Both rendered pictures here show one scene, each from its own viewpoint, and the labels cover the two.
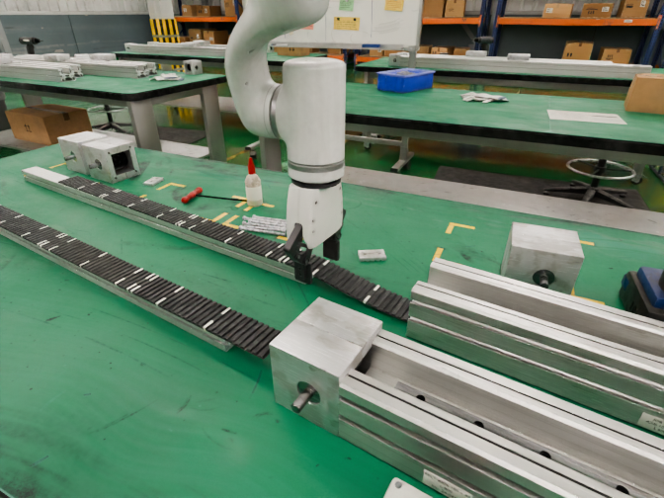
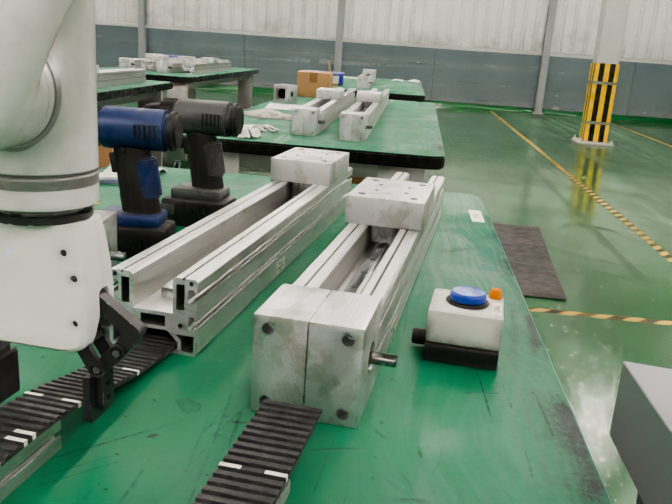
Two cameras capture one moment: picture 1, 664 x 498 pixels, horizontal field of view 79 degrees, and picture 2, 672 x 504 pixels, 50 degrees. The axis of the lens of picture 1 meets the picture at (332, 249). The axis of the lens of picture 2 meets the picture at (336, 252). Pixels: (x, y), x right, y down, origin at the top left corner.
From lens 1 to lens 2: 0.82 m
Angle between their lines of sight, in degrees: 99
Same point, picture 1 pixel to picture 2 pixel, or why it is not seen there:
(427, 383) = not seen: hidden behind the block
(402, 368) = not seen: hidden behind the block
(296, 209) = (100, 262)
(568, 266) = (113, 228)
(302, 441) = (393, 403)
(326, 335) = (327, 304)
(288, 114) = (75, 79)
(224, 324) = (269, 456)
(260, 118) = (45, 97)
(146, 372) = not seen: outside the picture
